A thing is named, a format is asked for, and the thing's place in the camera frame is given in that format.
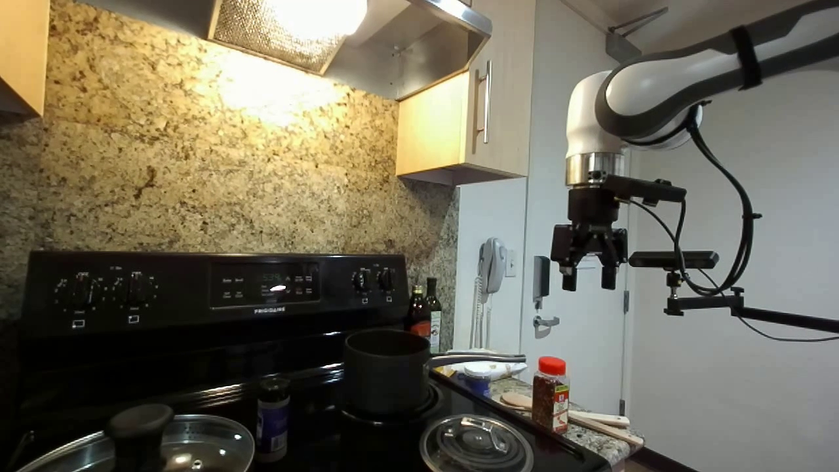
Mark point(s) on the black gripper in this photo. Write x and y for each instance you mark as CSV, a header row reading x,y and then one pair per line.
x,y
595,236

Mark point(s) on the red-capped spice bottle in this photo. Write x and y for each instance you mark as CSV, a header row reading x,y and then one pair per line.
x,y
551,401

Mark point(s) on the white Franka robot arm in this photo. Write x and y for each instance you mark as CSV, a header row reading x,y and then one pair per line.
x,y
646,81

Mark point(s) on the tall dark oil bottle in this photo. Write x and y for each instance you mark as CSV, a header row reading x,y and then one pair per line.
x,y
435,315

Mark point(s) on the dark sauce bottle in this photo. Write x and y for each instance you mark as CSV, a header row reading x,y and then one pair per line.
x,y
418,315

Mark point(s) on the black door lock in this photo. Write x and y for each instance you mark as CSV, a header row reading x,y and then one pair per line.
x,y
543,278

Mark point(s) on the white door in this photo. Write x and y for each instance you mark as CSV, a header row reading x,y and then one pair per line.
x,y
595,349

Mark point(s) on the white plate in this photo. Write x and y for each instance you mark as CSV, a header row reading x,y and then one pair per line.
x,y
488,369

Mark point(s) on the short wooden spatula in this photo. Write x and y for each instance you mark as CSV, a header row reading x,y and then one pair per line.
x,y
605,417

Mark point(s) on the grey door closer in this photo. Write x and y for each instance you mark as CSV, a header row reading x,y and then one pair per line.
x,y
626,43

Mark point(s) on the steel range hood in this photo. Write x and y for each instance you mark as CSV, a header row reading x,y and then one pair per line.
x,y
395,53

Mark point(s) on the dark jar with blue label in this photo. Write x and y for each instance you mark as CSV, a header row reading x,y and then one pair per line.
x,y
273,421

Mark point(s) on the black electric stove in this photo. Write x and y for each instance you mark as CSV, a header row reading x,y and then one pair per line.
x,y
175,349

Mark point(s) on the black camera bar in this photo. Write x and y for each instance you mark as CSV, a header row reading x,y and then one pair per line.
x,y
678,260

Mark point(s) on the white wall phone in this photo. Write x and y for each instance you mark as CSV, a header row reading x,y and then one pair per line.
x,y
491,265

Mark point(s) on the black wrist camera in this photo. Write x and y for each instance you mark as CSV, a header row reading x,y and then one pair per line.
x,y
651,189

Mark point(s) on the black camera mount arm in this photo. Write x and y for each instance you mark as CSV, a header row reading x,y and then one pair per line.
x,y
770,315

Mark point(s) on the plain beige wall cabinet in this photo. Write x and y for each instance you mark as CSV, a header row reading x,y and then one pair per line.
x,y
23,53

